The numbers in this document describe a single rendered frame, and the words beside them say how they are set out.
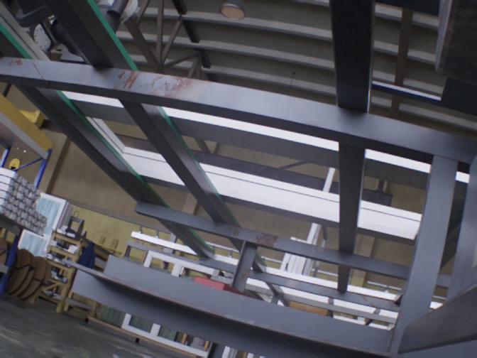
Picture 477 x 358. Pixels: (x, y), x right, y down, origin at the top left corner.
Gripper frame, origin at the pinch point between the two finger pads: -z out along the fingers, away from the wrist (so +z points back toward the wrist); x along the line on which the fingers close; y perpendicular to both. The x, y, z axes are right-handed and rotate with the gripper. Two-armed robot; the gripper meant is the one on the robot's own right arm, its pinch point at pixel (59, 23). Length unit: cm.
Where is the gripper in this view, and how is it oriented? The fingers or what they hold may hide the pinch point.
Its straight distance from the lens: 91.1
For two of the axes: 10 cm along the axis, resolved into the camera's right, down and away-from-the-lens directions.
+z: -2.7, -6.2, -7.3
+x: -9.5, 3.1, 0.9
